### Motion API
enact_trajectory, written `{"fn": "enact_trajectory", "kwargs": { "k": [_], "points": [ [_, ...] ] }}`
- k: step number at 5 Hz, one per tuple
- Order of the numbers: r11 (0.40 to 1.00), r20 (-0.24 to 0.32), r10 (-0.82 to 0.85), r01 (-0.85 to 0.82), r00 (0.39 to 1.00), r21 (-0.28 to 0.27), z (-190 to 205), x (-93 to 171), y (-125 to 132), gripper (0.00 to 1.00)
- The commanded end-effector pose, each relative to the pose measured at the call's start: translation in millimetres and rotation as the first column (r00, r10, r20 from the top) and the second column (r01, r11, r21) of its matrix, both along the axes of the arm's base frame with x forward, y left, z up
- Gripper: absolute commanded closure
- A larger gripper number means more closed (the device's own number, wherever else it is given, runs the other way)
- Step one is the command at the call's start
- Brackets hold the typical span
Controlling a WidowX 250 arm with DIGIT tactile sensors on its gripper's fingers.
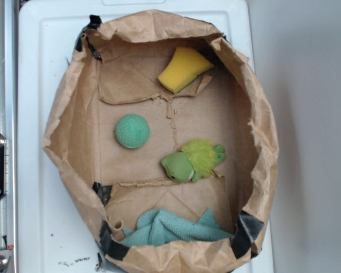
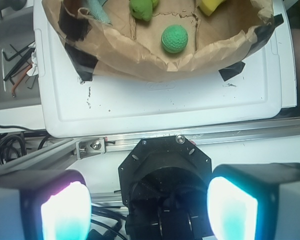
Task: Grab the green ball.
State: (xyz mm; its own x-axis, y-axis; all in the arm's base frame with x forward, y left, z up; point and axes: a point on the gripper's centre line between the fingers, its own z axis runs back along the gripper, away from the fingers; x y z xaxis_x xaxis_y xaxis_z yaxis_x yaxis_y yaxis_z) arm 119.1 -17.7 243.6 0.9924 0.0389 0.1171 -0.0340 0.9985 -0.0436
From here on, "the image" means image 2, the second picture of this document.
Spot black hex keys set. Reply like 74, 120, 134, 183
1, 42, 38, 93

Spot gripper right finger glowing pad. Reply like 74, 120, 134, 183
207, 162, 300, 240

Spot green plush toy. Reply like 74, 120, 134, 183
129, 0, 159, 22

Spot aluminium extrusion rail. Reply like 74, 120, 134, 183
0, 116, 300, 171

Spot grey tool tray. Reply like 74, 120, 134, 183
0, 7, 41, 110

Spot green dimpled foam ball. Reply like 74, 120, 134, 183
161, 24, 189, 54

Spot crumpled white paper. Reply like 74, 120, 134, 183
26, 49, 39, 77

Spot black floor cables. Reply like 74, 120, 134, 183
0, 119, 51, 171

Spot teal microfiber cloth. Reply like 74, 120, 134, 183
86, 0, 112, 25

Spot white plastic bin lid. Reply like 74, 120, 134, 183
33, 0, 297, 138

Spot yellow sponge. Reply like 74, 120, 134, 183
198, 0, 225, 17

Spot brown paper bag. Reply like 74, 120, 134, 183
42, 0, 284, 82

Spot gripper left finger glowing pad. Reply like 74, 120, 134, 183
0, 170, 92, 240

